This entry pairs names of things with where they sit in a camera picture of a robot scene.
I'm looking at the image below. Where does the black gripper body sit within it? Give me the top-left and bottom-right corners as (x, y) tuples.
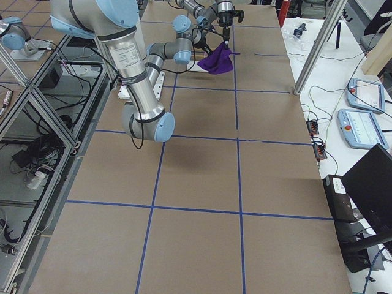
(192, 27), (209, 49)
(217, 10), (235, 26)

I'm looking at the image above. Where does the purple towel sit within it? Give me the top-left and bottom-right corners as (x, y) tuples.
(198, 42), (239, 75)

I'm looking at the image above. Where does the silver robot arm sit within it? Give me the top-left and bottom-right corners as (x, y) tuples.
(174, 1), (244, 46)
(50, 1), (202, 142)

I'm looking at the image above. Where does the upper orange connector box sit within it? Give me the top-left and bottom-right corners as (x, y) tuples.
(306, 120), (319, 137)

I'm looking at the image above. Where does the orange connector box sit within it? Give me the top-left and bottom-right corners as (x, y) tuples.
(312, 141), (328, 162)
(306, 120), (319, 137)

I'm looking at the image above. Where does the lower orange connector box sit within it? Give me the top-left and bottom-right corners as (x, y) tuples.
(312, 141), (328, 162)

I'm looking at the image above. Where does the upper teach pendant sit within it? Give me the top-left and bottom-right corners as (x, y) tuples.
(347, 78), (385, 113)

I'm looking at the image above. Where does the teach pendant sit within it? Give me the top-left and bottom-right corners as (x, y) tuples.
(337, 109), (389, 150)
(347, 78), (385, 113)

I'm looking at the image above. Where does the lower teach pendant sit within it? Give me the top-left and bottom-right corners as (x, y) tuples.
(337, 109), (389, 150)

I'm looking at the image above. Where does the black computer case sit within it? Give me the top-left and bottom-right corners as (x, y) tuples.
(323, 175), (360, 223)

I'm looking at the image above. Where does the black monitor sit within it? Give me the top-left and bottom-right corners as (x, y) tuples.
(341, 144), (391, 233)

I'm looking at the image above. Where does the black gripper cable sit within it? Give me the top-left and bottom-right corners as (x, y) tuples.
(159, 24), (224, 74)

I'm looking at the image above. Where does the white pedestal column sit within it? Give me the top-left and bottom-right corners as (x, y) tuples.
(117, 0), (165, 101)

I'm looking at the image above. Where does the aluminium frame post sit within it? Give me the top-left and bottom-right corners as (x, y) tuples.
(293, 0), (348, 96)

